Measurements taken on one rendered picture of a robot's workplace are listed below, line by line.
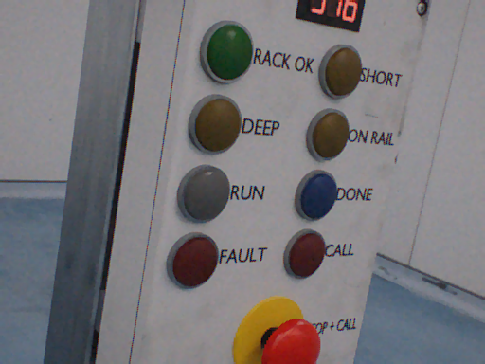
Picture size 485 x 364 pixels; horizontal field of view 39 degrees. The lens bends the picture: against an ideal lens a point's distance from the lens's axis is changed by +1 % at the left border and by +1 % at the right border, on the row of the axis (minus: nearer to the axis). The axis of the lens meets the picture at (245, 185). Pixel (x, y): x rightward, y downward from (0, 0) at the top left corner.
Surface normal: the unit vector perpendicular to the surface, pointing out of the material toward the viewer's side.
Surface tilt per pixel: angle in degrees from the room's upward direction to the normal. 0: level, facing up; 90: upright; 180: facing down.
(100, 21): 90
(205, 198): 91
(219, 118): 87
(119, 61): 90
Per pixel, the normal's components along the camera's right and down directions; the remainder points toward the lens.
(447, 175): -0.75, 0.00
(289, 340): 0.36, -0.07
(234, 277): 0.60, 0.26
